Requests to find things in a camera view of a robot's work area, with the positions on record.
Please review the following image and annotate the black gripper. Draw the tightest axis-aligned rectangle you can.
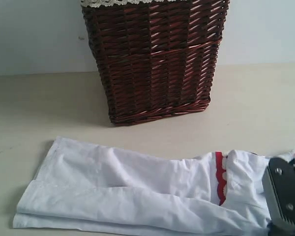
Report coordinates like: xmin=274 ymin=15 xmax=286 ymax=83
xmin=267 ymin=223 xmax=295 ymax=236

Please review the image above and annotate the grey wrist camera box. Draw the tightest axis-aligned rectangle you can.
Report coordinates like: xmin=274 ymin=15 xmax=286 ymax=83
xmin=262 ymin=157 xmax=295 ymax=231

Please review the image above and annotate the dark red wicker basket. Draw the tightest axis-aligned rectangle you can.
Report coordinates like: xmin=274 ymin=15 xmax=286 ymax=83
xmin=82 ymin=0 xmax=230 ymax=126

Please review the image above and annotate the white t-shirt red patch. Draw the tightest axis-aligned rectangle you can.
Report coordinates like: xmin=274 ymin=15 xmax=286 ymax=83
xmin=12 ymin=136 xmax=295 ymax=236

